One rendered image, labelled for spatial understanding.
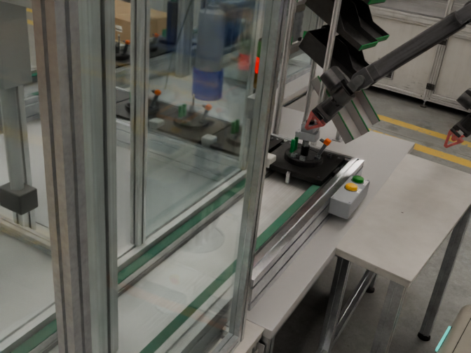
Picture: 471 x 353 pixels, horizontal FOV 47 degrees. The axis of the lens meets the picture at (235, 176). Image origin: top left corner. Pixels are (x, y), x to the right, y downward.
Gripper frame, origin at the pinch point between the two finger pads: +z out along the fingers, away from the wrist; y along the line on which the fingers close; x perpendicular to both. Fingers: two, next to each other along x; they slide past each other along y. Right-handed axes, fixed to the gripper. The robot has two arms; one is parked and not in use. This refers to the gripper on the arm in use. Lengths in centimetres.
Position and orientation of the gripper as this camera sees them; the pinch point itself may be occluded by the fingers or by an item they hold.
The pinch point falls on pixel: (310, 125)
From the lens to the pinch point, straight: 195.0
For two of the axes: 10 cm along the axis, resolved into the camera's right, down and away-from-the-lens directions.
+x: 6.6, 7.5, -0.3
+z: -5.9, 5.3, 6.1
